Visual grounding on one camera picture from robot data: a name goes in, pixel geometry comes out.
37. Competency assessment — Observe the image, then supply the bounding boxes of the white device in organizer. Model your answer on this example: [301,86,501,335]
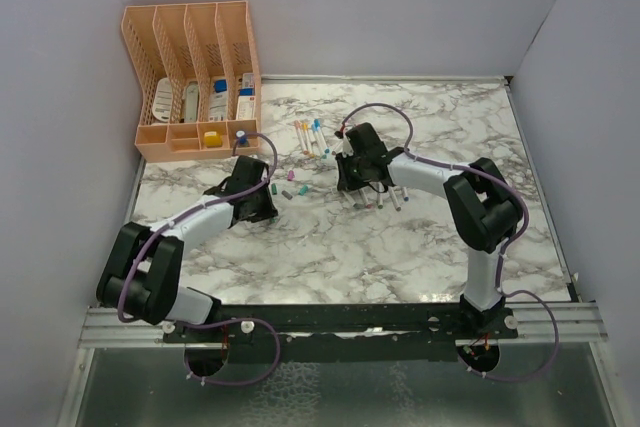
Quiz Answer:
[182,82,199,123]

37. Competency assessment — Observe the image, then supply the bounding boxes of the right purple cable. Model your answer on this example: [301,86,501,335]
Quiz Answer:
[342,103,560,383]

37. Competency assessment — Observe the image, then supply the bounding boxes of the purple cable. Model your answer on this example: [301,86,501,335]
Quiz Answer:
[342,103,560,383]
[117,132,280,388]

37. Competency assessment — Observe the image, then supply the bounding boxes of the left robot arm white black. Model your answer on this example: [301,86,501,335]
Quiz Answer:
[96,155,278,342]

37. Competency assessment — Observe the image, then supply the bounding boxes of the white remote in organizer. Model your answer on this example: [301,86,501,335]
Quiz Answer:
[151,77,173,123]

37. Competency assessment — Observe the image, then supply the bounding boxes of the yellow small box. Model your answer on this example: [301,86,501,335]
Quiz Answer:
[203,131,223,148]

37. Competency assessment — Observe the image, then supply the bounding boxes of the dark green capped white marker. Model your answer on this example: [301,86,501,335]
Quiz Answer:
[350,192,364,209]

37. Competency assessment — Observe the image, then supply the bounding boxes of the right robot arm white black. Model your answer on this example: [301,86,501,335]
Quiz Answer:
[335,123,524,338]

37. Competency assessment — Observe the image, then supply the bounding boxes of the yellow capped white marker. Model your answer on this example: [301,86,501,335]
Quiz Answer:
[302,122,315,158]

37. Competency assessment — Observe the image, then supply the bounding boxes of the white blue box in organizer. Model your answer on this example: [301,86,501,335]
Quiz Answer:
[207,77,228,122]

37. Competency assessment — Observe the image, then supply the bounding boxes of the peach plastic desk organizer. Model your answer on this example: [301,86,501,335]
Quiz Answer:
[121,0,261,163]

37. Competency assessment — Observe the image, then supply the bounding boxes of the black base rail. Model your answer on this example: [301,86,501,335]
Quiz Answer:
[163,302,517,364]

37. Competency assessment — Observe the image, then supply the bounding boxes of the light blue capped white marker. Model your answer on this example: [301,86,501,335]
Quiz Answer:
[311,123,327,158]

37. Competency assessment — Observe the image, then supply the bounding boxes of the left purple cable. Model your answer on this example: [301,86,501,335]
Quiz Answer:
[117,132,280,388]

